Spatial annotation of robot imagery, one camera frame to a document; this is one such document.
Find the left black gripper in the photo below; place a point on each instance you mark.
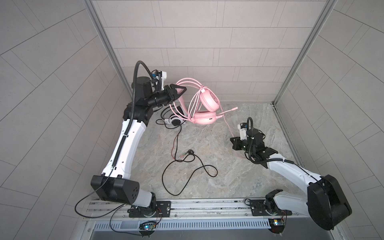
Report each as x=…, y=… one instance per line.
x=168, y=94

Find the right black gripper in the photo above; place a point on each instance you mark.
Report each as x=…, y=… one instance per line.
x=235, y=144

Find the pink headphones with cable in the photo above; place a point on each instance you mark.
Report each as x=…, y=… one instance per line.
x=204, y=108

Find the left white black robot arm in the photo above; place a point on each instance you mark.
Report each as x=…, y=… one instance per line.
x=114, y=184

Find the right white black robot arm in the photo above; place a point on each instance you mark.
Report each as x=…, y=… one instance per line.
x=325, y=202

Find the right circuit board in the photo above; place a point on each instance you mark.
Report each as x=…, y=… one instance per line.
x=277, y=226

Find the left circuit board green led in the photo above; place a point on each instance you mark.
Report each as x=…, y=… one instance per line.
x=148, y=226

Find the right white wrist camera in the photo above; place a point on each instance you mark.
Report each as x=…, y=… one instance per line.
x=243, y=127

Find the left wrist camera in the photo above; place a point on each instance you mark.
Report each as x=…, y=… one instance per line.
x=158, y=80

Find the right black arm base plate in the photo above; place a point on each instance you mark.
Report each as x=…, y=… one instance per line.
x=259, y=208

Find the aluminium mounting rail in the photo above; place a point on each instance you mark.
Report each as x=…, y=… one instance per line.
x=182, y=209

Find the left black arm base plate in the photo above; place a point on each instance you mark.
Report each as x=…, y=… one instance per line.
x=163, y=207

